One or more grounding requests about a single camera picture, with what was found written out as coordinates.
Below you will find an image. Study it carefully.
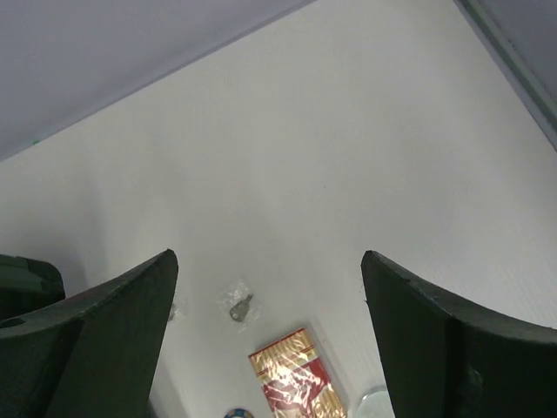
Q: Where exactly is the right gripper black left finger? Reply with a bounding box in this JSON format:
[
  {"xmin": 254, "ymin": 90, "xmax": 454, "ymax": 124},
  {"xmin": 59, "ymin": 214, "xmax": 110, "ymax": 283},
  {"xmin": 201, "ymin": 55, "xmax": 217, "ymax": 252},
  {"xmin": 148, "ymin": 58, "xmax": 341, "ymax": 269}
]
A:
[{"xmin": 1, "ymin": 250, "xmax": 178, "ymax": 417}]

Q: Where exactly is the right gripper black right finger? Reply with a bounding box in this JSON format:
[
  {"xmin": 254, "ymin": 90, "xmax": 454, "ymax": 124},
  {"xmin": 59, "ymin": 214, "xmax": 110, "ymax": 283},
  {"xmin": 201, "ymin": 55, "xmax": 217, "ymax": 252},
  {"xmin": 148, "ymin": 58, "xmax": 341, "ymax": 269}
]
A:
[{"xmin": 361, "ymin": 251, "xmax": 556, "ymax": 417}]

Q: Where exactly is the black poker set case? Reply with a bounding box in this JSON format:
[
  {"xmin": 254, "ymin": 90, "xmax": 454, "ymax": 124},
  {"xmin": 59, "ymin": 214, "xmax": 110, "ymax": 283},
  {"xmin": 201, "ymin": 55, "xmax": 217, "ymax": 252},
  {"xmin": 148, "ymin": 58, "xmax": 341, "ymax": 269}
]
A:
[{"xmin": 1, "ymin": 254, "xmax": 65, "ymax": 320}]

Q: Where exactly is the red playing card deck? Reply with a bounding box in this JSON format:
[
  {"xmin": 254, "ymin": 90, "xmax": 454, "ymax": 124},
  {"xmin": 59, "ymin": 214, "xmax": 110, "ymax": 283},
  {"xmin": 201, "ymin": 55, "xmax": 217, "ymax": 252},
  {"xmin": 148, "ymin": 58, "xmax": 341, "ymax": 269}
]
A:
[{"xmin": 248, "ymin": 327, "xmax": 347, "ymax": 418}]

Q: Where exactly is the blue green poker chip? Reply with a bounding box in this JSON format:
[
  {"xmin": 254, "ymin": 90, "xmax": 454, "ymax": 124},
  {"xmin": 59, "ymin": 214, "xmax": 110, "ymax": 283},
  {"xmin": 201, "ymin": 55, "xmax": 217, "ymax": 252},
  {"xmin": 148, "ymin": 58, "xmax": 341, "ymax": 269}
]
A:
[{"xmin": 225, "ymin": 408, "xmax": 254, "ymax": 418}]

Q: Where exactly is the silver key in plastic bag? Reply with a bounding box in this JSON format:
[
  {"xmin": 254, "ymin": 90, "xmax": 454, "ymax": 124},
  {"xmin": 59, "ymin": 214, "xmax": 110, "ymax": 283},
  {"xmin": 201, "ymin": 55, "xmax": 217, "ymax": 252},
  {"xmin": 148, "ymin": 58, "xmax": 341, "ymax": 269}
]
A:
[{"xmin": 218, "ymin": 280, "xmax": 260, "ymax": 333}]

